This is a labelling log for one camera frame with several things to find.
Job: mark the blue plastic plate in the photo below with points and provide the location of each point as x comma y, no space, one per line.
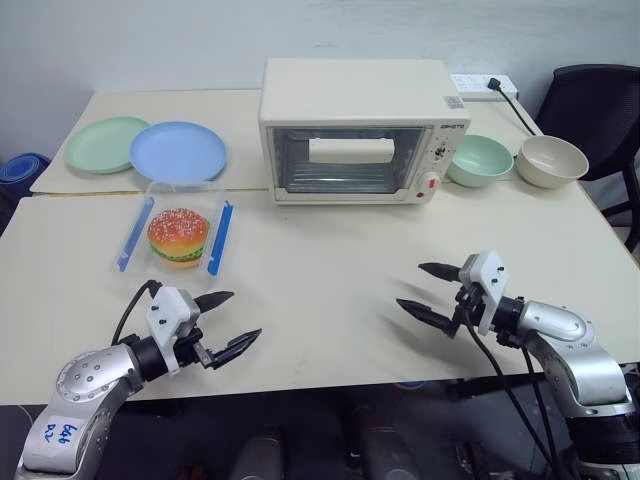
175,150

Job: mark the cream toaster oven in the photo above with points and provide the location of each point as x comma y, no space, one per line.
350,95

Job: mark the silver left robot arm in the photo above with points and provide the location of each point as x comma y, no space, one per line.
90,380

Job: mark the black office chair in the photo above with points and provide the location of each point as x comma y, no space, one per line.
590,105

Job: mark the toy hamburger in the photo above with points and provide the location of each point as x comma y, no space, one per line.
177,235

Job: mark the white power strip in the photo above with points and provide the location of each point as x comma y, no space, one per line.
472,84

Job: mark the clear container with blue clips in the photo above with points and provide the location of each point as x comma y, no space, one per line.
222,235

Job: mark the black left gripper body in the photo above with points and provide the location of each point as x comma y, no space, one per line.
197,350

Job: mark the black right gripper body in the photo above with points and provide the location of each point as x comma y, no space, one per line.
465,305

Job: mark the blue rolled mat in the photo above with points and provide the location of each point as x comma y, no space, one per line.
22,172

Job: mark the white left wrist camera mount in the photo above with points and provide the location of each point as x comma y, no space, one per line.
170,307

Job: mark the green plastic plate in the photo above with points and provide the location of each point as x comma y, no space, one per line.
97,145

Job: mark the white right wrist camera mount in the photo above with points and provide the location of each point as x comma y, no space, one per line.
487,280

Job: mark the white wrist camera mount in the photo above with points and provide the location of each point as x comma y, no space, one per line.
170,307
487,280

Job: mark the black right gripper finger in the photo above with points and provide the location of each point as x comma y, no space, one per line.
442,272
427,316

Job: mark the beige bowl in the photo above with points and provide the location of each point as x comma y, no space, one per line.
550,165

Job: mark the green bowl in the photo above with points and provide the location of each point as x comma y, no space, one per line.
477,160

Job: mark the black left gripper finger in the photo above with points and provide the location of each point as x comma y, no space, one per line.
215,301
237,345

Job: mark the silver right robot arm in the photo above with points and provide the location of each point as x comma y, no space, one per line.
575,345

